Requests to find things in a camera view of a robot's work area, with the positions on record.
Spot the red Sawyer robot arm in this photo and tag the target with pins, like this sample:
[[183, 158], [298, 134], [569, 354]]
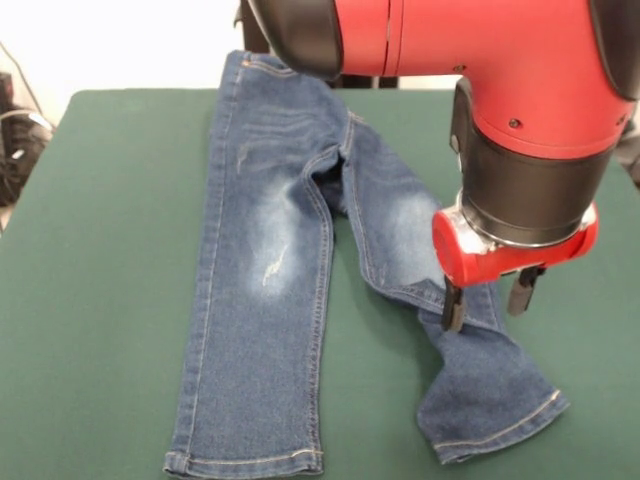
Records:
[[500, 100]]

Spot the dark green table cloth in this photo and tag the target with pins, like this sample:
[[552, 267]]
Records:
[[100, 300]]

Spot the blue denim jeans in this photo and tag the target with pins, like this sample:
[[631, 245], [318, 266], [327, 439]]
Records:
[[260, 300]]

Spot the grey wheeled chair base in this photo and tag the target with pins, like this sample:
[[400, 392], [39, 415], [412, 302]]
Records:
[[627, 150]]

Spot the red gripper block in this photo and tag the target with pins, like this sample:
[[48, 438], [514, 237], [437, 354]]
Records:
[[480, 260]]

